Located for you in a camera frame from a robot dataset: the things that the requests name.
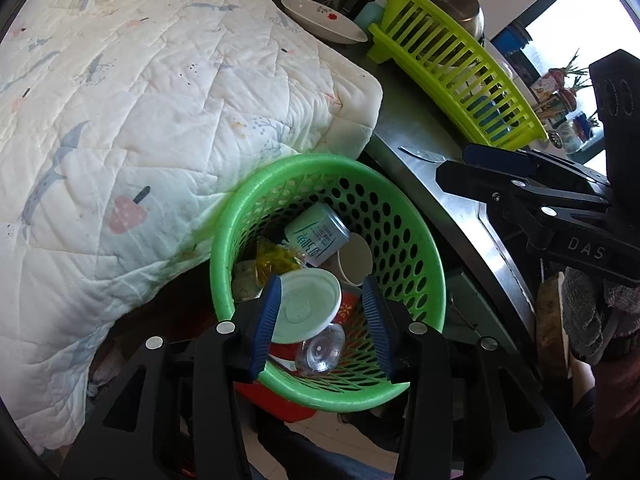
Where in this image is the steel pot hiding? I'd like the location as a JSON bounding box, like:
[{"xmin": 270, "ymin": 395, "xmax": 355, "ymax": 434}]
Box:
[{"xmin": 431, "ymin": 0, "xmax": 485, "ymax": 44}]

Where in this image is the yellow plastic wrapper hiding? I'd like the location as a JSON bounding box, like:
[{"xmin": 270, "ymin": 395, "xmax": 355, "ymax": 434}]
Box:
[{"xmin": 255, "ymin": 237, "xmax": 304, "ymax": 286}]

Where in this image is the white paper cup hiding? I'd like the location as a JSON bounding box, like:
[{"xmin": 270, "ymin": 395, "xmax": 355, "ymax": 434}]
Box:
[{"xmin": 335, "ymin": 233, "xmax": 373, "ymax": 286}]

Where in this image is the lime green dish rack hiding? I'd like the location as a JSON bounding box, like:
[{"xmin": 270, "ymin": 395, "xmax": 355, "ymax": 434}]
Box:
[{"xmin": 368, "ymin": 0, "xmax": 548, "ymax": 151}]

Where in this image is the cream quilted mat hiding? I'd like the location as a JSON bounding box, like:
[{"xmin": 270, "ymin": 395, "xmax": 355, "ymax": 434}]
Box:
[{"xmin": 1, "ymin": 0, "xmax": 383, "ymax": 452}]

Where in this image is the blue silver drink can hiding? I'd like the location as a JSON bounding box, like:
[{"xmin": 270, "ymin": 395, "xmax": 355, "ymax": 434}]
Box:
[{"xmin": 284, "ymin": 203, "xmax": 350, "ymax": 266}]

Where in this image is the green plastic waste basket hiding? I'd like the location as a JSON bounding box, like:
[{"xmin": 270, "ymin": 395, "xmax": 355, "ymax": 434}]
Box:
[{"xmin": 209, "ymin": 154, "xmax": 446, "ymax": 413}]

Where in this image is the white ceramic bowl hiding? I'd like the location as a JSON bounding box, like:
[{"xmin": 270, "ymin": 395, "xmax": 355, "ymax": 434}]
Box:
[{"xmin": 281, "ymin": 0, "xmax": 368, "ymax": 44}]

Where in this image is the right gloved hand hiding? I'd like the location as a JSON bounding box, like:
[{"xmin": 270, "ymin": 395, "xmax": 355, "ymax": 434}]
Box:
[{"xmin": 561, "ymin": 268, "xmax": 639, "ymax": 365}]

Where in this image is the clear plastic cup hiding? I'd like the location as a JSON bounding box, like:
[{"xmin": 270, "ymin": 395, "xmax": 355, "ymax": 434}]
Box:
[{"xmin": 295, "ymin": 323, "xmax": 346, "ymax": 377}]

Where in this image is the red plastic snack cup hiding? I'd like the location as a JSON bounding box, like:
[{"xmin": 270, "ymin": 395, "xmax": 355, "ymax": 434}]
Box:
[{"xmin": 270, "ymin": 284, "xmax": 361, "ymax": 373}]

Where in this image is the white plastic lid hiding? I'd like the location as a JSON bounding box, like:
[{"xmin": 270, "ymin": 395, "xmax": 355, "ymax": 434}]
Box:
[{"xmin": 272, "ymin": 269, "xmax": 342, "ymax": 344}]

